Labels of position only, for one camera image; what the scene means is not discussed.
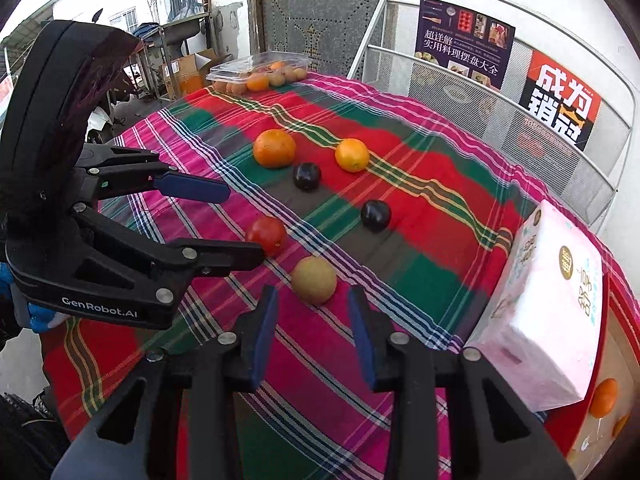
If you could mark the purple cookbook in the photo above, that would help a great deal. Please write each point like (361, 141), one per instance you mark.
(460, 45)

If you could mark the dark purple plum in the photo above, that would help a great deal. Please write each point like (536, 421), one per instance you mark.
(306, 176)
(375, 215)

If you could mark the small yellow-orange orange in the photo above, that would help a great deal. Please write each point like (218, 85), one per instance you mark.
(352, 155)
(621, 424)

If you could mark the red cardboard box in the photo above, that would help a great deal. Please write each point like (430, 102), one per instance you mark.
(562, 425)

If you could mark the pink white tissue pack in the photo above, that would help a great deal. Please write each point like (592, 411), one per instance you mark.
(540, 320)

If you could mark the green-brown kiwi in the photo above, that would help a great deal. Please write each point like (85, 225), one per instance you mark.
(314, 280)

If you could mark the open brown cardboard box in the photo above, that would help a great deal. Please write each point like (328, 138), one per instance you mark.
(192, 62)

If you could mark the clear plastic container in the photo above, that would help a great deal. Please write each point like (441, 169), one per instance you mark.
(235, 67)

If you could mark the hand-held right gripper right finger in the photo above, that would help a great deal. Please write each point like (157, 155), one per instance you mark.
(362, 340)

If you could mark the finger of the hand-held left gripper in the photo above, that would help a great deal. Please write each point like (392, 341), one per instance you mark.
(225, 255)
(195, 187)

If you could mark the small mandarin orange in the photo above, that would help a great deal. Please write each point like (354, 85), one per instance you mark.
(258, 81)
(276, 65)

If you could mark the red green plaid tablecloth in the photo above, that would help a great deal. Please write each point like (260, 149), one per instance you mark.
(425, 210)

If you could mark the person's left hand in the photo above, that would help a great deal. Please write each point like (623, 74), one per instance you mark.
(42, 317)

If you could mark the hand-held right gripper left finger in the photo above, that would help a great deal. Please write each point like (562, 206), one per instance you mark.
(265, 330)

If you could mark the studded grey metal door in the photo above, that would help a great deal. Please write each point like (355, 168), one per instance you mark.
(320, 10)

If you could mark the rusty metal machine stand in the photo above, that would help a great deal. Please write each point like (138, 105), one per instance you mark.
(170, 35)

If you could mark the red tomato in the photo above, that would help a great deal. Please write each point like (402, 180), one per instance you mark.
(267, 232)

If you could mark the orange black book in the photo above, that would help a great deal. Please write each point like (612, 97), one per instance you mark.
(560, 100)

